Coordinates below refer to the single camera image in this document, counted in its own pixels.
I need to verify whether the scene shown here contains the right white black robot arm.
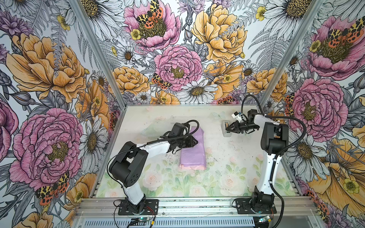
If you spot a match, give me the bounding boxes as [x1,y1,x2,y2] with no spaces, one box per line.
[225,109,289,214]

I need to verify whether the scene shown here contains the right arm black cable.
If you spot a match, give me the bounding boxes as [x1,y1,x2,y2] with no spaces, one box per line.
[240,93,309,228]

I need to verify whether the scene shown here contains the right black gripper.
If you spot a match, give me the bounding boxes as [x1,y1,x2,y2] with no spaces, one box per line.
[226,120,259,134]

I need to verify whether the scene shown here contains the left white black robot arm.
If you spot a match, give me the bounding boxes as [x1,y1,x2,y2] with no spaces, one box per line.
[106,120,200,216]

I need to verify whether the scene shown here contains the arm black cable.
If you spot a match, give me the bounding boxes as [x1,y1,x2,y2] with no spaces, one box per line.
[106,119,201,198]
[240,93,309,228]

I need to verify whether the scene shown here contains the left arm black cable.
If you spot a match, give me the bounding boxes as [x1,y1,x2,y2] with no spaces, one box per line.
[106,119,201,198]

